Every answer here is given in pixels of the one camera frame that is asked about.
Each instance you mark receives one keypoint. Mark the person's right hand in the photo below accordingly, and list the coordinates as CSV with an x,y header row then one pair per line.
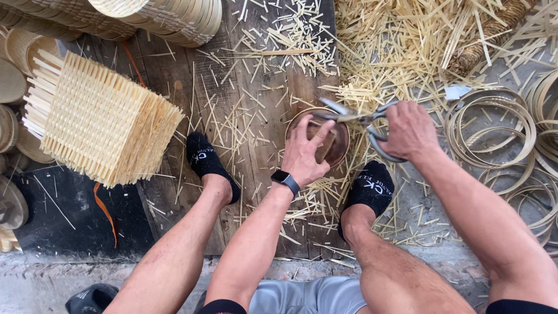
x,y
412,131

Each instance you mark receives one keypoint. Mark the stack of woven bamboo mats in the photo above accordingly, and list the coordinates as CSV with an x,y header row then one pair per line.
x,y
104,120

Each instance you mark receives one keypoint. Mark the grey shorts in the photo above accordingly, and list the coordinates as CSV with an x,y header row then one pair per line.
x,y
305,296

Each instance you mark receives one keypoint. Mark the round brown wooden mold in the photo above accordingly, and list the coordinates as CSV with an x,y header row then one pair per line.
x,y
340,141

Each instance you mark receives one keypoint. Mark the black floor mat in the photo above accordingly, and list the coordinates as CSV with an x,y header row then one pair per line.
x,y
65,209

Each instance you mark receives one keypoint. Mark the black right sleeve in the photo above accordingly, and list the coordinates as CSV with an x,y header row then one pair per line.
x,y
523,307

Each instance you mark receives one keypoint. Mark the person's left hand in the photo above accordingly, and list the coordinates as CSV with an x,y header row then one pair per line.
x,y
301,159

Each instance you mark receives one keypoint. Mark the person's right fingers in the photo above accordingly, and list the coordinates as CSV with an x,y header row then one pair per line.
x,y
392,117

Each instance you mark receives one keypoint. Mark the heap of bamboo strip offcuts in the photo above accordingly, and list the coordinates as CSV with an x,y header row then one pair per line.
x,y
392,48

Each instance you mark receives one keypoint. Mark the person's right leg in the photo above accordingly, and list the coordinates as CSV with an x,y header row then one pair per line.
x,y
392,270

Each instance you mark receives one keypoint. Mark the black smartwatch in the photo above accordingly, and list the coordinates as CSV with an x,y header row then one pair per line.
x,y
285,179

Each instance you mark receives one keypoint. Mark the black left sock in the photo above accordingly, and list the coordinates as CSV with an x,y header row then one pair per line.
x,y
205,159

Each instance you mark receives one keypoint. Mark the person's leg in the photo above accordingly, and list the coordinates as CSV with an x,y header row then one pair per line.
x,y
174,261
392,270

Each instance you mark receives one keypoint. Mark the black left sleeve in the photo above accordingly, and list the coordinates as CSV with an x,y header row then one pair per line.
x,y
222,307

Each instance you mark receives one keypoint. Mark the black sock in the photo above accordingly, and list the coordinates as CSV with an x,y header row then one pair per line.
x,y
370,187
205,159

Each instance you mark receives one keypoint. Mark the worn wooden board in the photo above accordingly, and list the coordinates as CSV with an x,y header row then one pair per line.
x,y
218,100

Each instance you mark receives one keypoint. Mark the black sleeve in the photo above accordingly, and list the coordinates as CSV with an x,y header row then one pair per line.
x,y
523,307
222,307

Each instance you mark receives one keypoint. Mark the white paper scrap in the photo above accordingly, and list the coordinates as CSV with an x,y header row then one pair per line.
x,y
457,91

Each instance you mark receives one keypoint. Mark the heap of round bamboo baskets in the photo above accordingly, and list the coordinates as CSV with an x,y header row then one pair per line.
x,y
13,131

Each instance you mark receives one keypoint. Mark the black slipper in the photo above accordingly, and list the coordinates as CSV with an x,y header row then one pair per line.
x,y
91,298

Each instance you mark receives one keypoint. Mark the pile of bamboo hoop rings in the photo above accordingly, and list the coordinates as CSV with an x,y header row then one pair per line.
x,y
492,131

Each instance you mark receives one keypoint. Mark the stacks of nested bamboo baskets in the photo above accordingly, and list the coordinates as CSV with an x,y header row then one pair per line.
x,y
130,17

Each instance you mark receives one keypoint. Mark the metal scissors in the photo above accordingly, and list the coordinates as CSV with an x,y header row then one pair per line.
x,y
348,115

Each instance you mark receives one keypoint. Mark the person's left leg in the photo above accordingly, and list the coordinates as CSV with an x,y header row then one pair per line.
x,y
174,261

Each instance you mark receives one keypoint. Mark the black right sock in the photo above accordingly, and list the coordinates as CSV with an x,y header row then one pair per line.
x,y
370,187

